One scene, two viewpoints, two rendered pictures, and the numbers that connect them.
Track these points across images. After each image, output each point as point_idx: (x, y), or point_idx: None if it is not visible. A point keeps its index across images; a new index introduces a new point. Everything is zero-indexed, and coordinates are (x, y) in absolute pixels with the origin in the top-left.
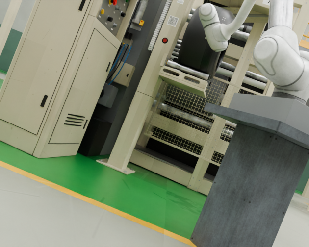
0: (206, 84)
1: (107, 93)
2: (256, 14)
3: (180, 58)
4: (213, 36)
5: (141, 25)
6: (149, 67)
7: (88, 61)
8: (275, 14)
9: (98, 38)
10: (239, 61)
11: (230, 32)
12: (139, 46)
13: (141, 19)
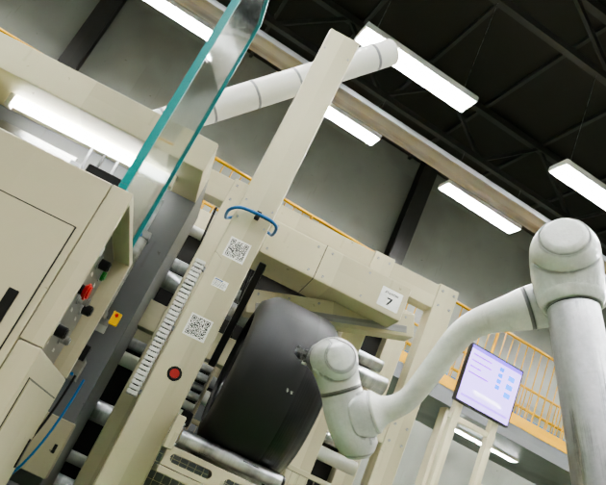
0: None
1: None
2: (356, 320)
3: (214, 428)
4: (349, 421)
5: (115, 326)
6: (128, 443)
7: None
8: (600, 457)
9: (28, 399)
10: None
11: (391, 418)
12: (93, 369)
13: (110, 305)
